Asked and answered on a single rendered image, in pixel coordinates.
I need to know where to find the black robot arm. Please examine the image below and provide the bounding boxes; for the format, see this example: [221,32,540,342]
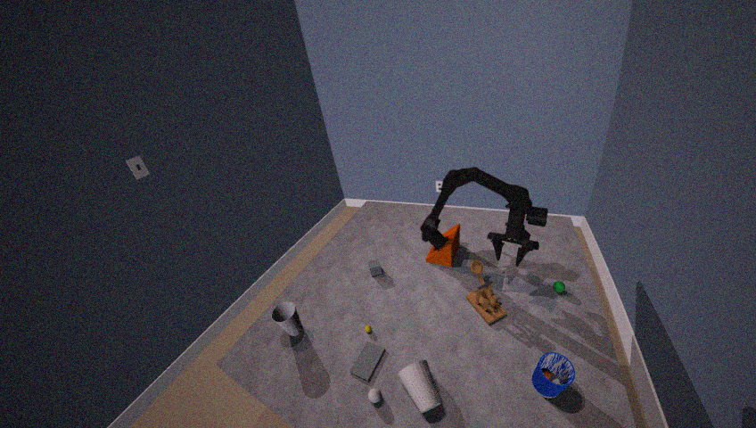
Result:
[421,167,547,250]

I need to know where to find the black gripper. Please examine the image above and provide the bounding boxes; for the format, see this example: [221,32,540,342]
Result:
[487,220,539,266]

